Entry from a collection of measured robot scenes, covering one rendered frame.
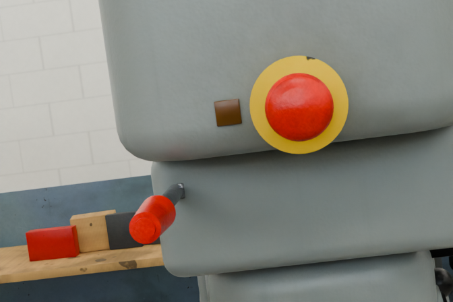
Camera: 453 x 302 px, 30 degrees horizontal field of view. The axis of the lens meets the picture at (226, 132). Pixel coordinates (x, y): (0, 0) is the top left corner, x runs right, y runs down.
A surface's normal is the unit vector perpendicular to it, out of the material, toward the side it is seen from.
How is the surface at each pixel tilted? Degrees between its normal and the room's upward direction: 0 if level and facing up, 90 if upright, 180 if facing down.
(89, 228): 90
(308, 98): 87
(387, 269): 67
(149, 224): 90
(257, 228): 90
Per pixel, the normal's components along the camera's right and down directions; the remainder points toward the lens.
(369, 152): -0.07, 0.09
